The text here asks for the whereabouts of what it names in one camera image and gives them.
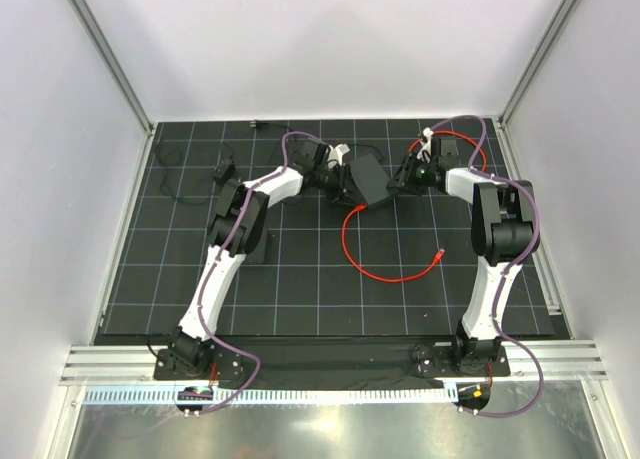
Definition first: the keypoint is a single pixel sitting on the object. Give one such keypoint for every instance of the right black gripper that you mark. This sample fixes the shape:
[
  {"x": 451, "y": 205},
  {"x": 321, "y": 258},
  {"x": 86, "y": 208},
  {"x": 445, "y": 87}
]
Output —
[{"x": 402, "y": 181}]

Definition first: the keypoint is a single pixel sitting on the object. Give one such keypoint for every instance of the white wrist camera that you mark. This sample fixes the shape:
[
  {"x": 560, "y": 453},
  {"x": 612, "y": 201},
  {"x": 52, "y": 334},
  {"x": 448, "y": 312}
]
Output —
[
  {"x": 336, "y": 155},
  {"x": 425, "y": 144}
]

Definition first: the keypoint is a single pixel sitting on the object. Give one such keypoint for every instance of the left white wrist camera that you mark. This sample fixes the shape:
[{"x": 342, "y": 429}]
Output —
[{"x": 336, "y": 155}]

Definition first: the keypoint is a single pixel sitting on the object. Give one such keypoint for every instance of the black grid mat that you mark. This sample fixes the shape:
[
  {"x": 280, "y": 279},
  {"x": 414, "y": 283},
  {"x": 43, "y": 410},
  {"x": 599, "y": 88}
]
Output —
[{"x": 404, "y": 268}]

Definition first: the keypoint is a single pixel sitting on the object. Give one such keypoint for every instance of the small black plug adapter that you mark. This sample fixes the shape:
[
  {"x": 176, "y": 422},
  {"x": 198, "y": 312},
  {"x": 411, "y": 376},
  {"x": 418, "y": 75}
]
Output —
[{"x": 224, "y": 171}]

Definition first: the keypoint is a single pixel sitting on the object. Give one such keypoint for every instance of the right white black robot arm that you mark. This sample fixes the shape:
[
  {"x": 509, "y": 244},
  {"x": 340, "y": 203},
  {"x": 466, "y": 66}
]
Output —
[{"x": 504, "y": 233}]

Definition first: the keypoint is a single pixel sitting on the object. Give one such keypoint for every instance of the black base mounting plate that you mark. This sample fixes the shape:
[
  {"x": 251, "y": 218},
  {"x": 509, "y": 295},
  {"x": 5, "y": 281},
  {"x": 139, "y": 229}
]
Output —
[{"x": 328, "y": 363}]

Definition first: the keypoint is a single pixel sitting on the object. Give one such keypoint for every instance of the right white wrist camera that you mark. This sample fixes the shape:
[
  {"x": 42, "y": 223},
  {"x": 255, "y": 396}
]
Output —
[{"x": 425, "y": 144}]

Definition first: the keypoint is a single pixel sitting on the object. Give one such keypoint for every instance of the right aluminium corner post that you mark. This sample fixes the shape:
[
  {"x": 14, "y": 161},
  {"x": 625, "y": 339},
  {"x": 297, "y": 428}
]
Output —
[{"x": 560, "y": 18}]

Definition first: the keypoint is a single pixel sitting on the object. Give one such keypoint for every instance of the left aluminium corner post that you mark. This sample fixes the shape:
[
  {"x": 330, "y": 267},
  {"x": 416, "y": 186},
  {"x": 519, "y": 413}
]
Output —
[{"x": 102, "y": 46}]

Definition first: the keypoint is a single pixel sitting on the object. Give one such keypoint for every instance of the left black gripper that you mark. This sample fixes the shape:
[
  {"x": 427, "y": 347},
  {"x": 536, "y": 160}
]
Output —
[{"x": 344, "y": 178}]

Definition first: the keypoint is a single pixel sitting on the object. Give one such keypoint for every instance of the white slotted cable duct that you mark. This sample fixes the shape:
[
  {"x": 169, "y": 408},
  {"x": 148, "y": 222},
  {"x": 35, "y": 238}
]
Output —
[{"x": 183, "y": 396}]

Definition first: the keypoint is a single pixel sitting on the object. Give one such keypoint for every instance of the black network switch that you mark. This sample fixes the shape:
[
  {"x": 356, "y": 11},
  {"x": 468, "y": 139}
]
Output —
[
  {"x": 258, "y": 255},
  {"x": 368, "y": 181}
]

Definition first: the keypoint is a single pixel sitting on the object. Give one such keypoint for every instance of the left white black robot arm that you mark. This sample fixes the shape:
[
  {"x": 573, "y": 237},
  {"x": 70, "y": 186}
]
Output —
[{"x": 235, "y": 232}]

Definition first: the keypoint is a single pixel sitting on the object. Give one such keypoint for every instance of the aluminium corner post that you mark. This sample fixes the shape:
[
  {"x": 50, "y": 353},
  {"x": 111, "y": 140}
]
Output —
[
  {"x": 102, "y": 46},
  {"x": 560, "y": 18}
]

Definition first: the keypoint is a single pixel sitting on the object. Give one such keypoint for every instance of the aluminium front frame rail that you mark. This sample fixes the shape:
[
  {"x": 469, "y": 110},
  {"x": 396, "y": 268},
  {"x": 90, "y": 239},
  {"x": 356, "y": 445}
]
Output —
[{"x": 558, "y": 360}]

